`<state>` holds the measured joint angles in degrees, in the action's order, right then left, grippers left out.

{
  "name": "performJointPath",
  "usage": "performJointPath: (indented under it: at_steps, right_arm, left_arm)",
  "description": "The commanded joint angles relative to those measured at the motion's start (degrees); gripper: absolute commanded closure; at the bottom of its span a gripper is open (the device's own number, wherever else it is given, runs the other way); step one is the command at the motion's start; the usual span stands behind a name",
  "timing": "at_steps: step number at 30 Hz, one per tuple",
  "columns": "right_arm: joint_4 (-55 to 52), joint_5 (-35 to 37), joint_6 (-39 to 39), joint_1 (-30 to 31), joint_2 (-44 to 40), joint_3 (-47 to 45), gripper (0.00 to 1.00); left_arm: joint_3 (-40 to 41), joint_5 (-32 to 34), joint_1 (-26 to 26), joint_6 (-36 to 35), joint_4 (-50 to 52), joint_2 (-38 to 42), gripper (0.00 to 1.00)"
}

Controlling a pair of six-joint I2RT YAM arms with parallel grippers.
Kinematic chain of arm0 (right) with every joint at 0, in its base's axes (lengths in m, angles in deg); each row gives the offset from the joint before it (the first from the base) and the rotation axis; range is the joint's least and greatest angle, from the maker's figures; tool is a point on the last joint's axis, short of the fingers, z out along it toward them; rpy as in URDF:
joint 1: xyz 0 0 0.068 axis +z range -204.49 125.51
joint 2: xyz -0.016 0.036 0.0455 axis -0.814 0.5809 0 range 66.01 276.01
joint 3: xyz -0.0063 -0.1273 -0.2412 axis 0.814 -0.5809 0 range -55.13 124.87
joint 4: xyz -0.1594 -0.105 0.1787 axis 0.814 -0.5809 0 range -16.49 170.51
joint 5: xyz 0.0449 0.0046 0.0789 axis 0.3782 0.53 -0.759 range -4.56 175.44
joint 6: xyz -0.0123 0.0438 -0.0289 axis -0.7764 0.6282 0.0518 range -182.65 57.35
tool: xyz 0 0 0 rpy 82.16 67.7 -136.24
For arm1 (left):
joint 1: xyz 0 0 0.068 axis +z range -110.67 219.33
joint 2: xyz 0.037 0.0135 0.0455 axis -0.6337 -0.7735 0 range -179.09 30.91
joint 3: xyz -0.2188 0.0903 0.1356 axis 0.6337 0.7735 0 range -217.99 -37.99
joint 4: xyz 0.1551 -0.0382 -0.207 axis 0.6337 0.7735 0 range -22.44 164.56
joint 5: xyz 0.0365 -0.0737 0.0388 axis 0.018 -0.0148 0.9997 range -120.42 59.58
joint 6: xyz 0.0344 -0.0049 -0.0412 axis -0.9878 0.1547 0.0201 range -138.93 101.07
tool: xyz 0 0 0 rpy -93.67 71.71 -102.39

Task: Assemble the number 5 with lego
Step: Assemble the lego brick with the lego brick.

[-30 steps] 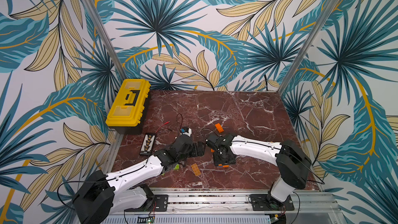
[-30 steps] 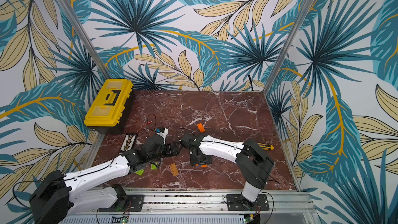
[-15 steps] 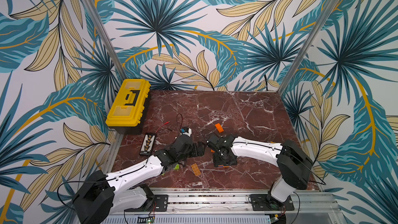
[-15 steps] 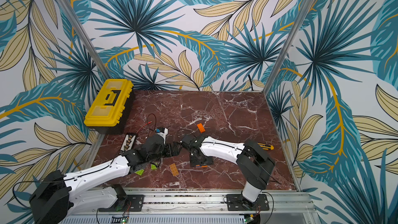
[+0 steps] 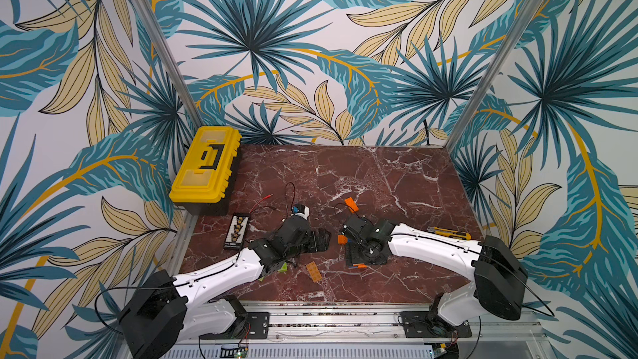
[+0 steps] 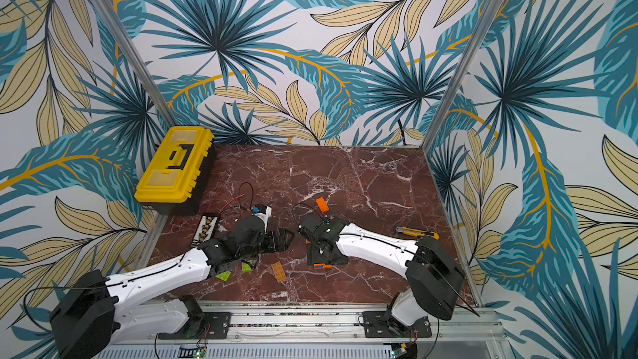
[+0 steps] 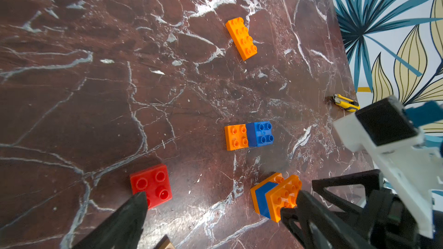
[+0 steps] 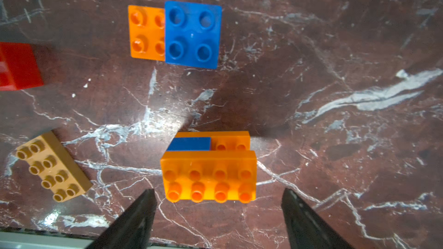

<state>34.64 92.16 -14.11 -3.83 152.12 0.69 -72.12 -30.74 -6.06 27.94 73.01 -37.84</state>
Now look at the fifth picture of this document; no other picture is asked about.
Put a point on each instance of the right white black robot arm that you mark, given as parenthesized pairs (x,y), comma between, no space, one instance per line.
(496,284)

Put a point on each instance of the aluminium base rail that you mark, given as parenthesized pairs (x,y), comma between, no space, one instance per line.
(366,330)

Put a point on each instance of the left aluminium corner post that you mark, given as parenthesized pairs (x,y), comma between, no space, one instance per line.
(150,22)

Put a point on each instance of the aluminium corner post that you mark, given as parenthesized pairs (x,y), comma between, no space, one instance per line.
(150,22)
(517,29)

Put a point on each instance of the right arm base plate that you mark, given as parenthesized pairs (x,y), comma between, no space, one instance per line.
(417,324)

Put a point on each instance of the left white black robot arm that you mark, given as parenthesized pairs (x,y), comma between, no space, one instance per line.
(168,309)

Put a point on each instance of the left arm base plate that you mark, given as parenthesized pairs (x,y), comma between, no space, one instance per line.
(255,325)

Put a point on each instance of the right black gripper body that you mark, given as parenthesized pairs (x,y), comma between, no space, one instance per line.
(354,229)

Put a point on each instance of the yellow utility knife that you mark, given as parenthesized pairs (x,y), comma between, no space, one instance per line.
(454,234)

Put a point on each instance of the amber transparent lego brick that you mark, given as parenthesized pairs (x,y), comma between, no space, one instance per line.
(314,272)

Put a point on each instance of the yellow black toolbox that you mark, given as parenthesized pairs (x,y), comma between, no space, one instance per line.
(205,181)

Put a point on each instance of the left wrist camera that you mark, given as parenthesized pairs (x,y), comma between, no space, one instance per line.
(300,210)

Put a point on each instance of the right aluminium corner post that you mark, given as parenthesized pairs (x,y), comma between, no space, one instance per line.
(517,29)

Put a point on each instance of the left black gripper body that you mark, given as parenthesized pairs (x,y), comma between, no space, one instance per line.
(311,243)

